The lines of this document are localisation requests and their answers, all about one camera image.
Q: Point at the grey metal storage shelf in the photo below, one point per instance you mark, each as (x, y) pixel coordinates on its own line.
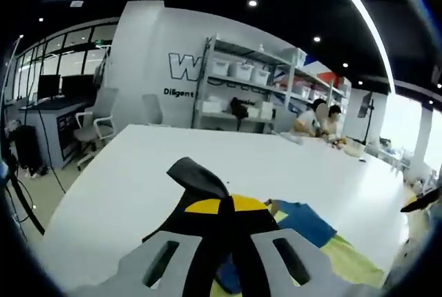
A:
(269, 96)

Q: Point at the white office chair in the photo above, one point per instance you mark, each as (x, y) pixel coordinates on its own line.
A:
(152, 110)
(98, 121)

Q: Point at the white storage bin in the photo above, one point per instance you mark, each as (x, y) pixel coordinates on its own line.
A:
(220, 68)
(260, 76)
(240, 71)

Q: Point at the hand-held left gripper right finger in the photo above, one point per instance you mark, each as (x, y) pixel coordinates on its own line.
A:
(262, 248)

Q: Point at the grey computer desk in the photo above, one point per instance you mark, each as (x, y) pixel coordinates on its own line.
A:
(58, 117)

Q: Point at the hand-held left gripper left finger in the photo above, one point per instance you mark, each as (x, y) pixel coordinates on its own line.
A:
(172, 252)

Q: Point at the black bag on shelf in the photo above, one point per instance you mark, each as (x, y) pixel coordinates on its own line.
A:
(239, 107)

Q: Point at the monitor on black stand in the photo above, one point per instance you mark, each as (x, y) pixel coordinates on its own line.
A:
(366, 107)

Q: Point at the black computer monitor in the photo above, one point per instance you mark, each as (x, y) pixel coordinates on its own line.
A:
(78, 86)
(48, 86)

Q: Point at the yellow blue grey garment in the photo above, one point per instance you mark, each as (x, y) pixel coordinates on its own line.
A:
(304, 224)

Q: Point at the black tripod stand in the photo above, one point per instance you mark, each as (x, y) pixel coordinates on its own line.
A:
(24, 200)

